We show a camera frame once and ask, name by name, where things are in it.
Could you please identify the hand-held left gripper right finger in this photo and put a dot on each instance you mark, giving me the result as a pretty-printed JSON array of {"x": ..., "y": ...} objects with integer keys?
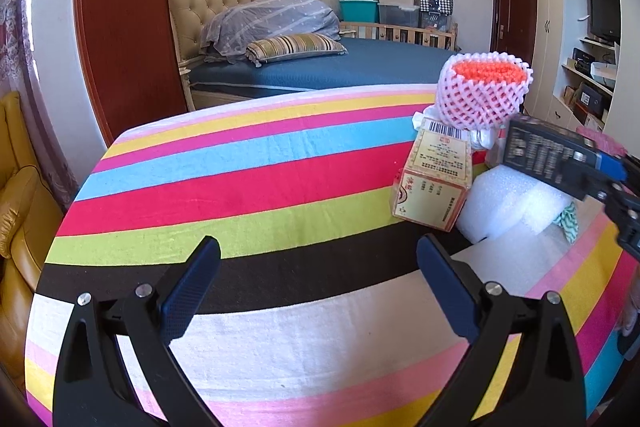
[{"x": 450, "y": 292}]

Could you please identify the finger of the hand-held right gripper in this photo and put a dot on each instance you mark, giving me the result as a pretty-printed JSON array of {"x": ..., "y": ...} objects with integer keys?
[
  {"x": 612, "y": 166},
  {"x": 582, "y": 182}
]

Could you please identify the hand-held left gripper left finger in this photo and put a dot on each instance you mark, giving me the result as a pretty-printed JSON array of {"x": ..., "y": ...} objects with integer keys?
[{"x": 190, "y": 292}]

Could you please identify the green wavy patterned wrapper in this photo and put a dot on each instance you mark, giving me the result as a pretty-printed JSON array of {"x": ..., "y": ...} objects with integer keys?
[{"x": 567, "y": 222}]

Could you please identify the white foam block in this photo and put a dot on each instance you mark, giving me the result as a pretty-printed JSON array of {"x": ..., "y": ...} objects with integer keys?
[
  {"x": 547, "y": 209},
  {"x": 492, "y": 207}
]

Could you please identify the black printed box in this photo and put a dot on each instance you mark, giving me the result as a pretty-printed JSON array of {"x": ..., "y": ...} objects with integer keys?
[{"x": 537, "y": 149}]

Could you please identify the yellow carton box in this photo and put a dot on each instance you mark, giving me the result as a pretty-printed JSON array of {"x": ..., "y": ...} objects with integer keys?
[{"x": 435, "y": 177}]

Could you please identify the pink foam net orange inside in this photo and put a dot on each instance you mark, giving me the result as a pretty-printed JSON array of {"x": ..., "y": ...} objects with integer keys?
[{"x": 480, "y": 97}]

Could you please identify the black safe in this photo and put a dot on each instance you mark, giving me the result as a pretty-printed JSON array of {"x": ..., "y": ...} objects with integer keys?
[{"x": 592, "y": 99}]

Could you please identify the white device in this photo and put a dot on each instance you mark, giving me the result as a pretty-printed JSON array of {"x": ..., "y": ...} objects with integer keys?
[{"x": 604, "y": 71}]

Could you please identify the rainbow striped blanket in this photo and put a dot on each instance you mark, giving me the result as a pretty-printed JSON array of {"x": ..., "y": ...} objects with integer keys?
[{"x": 250, "y": 187}]

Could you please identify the black television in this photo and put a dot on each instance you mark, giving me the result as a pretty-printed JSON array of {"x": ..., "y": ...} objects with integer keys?
[{"x": 602, "y": 7}]

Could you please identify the dark wooden door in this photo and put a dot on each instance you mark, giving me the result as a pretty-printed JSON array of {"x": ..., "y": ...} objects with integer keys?
[{"x": 515, "y": 22}]

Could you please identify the yellow leather sofa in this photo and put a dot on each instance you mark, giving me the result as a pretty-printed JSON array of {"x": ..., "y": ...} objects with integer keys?
[{"x": 25, "y": 232}]

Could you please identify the grey clear storage box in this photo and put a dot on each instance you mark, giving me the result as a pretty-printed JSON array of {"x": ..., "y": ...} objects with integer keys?
[{"x": 398, "y": 15}]

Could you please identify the pink lace curtain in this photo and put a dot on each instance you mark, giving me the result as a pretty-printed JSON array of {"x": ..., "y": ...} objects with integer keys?
[{"x": 30, "y": 82}]

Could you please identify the gold striped pillow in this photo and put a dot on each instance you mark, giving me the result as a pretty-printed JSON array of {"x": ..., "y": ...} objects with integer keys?
[{"x": 295, "y": 47}]

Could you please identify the reddish wooden panel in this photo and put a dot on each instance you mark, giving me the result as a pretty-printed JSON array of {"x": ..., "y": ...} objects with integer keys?
[{"x": 125, "y": 22}]

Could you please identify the teal storage box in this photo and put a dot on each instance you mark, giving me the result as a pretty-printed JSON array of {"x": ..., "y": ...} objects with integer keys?
[{"x": 358, "y": 12}]

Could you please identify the grey dotted duvet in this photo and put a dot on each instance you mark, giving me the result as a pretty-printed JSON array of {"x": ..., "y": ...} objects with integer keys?
[{"x": 275, "y": 19}]

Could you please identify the wooden crib rail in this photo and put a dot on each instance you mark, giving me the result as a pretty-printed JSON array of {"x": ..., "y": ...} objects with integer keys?
[{"x": 400, "y": 34}]

